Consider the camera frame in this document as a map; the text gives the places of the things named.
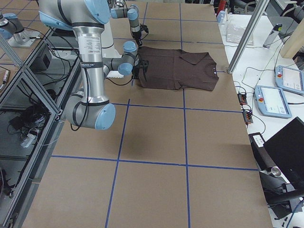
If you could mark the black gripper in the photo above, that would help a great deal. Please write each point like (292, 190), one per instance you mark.
(137, 71)
(137, 37)

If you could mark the dark brown t-shirt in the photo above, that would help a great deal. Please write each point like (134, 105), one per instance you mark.
(175, 69)

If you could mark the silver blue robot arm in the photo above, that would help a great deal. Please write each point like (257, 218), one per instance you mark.
(121, 10)
(90, 22)

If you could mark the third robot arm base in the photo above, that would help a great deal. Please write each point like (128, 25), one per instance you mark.
(13, 31)

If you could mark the red cylinder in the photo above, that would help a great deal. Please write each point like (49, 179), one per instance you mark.
(221, 5)

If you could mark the clear plastic sheet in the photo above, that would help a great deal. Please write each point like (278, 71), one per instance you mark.
(234, 33)

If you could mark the brown paper table cover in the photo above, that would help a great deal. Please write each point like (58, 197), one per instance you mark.
(172, 159)

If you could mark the black power adapter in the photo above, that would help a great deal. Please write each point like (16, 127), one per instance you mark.
(42, 61)

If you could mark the orange black terminal block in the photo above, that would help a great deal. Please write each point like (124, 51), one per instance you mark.
(242, 98)

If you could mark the near teach pendant tablet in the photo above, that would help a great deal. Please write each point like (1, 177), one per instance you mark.
(271, 102)

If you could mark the teach pendant tablet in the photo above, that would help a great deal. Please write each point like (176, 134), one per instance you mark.
(271, 102)
(289, 79)

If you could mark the silver handheld device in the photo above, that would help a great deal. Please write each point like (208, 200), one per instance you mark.
(272, 35)

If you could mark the far teach pendant tablet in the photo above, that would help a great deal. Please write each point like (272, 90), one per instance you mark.
(289, 79)

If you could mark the wooden board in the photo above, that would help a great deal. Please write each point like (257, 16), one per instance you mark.
(294, 43)

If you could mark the black box with label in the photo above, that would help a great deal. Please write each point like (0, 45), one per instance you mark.
(261, 156)

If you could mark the metal cylinder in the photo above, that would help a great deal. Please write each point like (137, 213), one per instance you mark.
(273, 171)

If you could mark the aluminium frame post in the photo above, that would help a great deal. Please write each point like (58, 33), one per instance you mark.
(258, 12)

